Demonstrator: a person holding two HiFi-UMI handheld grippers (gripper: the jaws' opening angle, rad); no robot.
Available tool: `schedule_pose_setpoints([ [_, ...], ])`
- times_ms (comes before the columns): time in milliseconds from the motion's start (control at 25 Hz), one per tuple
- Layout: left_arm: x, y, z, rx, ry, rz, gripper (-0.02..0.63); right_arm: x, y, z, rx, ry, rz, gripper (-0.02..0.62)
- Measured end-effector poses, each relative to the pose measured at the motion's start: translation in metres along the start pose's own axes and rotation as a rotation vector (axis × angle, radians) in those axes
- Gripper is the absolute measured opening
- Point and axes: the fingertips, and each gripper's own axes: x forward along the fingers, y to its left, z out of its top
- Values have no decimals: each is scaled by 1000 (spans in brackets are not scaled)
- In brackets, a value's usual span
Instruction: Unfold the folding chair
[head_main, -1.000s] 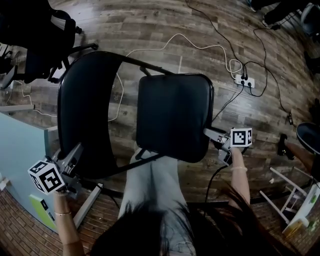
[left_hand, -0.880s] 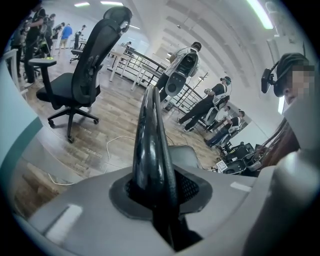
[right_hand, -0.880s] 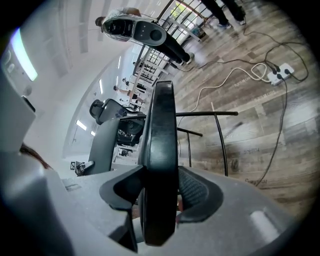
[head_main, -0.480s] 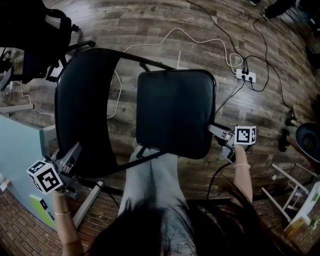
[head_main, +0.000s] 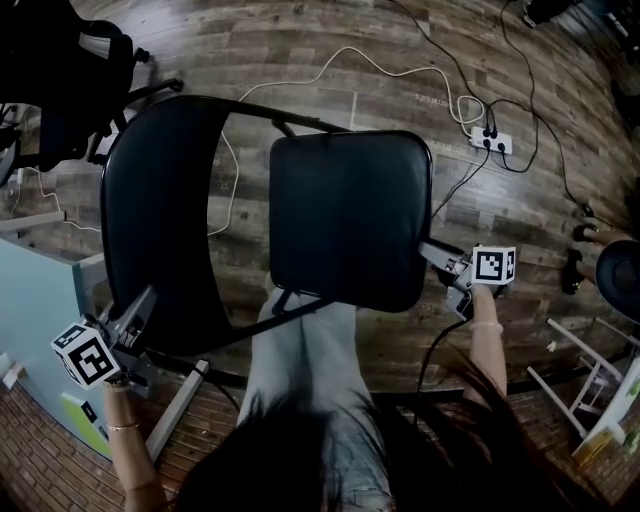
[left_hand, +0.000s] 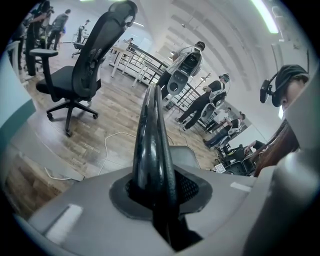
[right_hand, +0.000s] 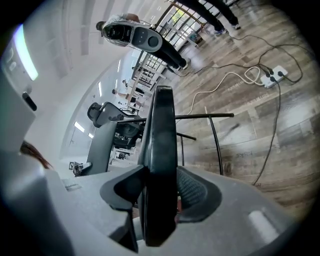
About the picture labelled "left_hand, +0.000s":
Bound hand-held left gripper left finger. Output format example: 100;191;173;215
28;166;176;256

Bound black head camera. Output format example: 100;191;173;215
259;72;280;105

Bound long ceiling lamp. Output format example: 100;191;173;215
251;0;280;35

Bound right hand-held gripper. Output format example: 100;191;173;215
169;146;227;175

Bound black mesh office chair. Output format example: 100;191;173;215
71;24;88;59
29;0;139;138

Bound person's face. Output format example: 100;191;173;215
279;74;310;113

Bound black metal railing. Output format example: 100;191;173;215
117;48;201;108

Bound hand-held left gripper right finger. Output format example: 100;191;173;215
174;164;259;256

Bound wooden desk with white legs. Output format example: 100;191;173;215
108;44;142;79

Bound grey backpack unit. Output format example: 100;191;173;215
166;49;202;96
200;89;226;120

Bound white cable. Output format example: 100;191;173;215
44;131;138;181

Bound light blue table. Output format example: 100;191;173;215
0;97;38;137

